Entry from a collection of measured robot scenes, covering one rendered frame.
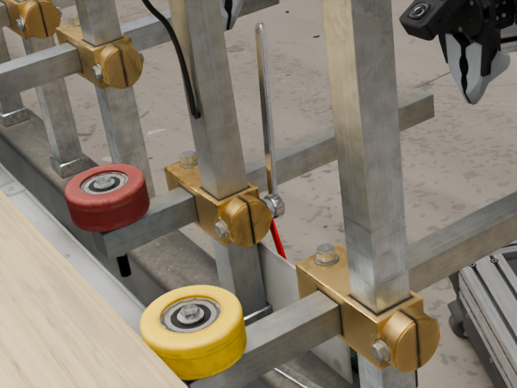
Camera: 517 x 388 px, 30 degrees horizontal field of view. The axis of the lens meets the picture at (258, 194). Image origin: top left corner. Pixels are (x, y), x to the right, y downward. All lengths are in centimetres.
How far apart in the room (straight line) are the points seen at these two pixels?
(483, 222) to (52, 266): 39
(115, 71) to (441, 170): 175
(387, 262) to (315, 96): 253
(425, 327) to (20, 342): 32
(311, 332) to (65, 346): 20
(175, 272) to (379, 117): 53
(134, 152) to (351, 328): 47
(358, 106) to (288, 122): 244
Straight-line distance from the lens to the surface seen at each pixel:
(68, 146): 145
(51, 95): 141
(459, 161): 281
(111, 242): 98
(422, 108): 116
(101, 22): 113
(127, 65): 113
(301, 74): 347
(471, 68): 120
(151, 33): 121
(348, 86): 69
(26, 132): 164
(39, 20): 135
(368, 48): 68
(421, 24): 112
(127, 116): 118
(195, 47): 90
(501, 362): 182
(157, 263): 120
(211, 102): 92
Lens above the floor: 135
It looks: 29 degrees down
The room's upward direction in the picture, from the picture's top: 9 degrees counter-clockwise
